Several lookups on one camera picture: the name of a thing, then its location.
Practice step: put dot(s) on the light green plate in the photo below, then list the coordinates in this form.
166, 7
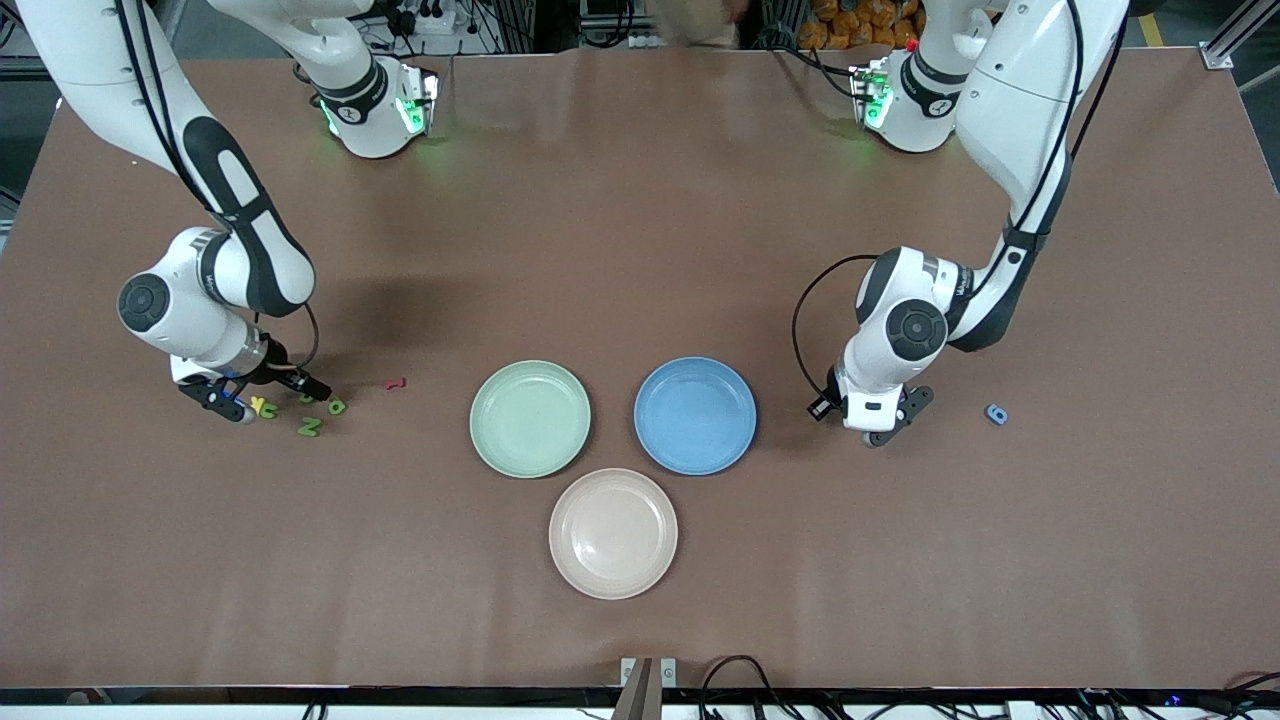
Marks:
530, 419

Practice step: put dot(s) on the power strip with plugs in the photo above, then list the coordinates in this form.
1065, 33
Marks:
432, 17

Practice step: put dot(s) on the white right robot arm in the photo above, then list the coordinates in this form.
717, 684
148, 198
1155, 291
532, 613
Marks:
90, 80

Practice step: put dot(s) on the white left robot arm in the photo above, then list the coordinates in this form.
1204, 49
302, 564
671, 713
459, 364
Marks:
1020, 90

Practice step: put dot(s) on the blurred background person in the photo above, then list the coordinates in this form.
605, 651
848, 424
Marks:
705, 20

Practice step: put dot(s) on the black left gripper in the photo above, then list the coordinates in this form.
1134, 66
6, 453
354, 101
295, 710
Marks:
822, 405

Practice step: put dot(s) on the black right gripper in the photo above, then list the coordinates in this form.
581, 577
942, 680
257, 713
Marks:
283, 372

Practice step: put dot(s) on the blue lowercase letter g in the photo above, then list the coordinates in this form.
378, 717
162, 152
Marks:
996, 414

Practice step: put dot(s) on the pile of orange objects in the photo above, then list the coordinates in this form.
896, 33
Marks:
850, 25

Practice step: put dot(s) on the green letter N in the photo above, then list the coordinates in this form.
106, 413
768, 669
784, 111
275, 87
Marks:
310, 427

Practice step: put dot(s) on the brown table cover sheet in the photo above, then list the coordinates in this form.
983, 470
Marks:
640, 250

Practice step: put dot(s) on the aluminium frame profile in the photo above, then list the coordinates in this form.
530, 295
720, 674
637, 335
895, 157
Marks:
1218, 55

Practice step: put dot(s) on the white power strip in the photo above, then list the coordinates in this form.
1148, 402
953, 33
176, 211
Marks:
645, 40

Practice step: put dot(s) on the metal mounting bracket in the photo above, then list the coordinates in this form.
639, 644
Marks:
645, 690

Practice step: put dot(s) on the blue plate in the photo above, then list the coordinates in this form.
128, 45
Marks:
695, 415

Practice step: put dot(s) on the beige pink plate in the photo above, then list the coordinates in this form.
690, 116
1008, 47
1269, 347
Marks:
613, 533

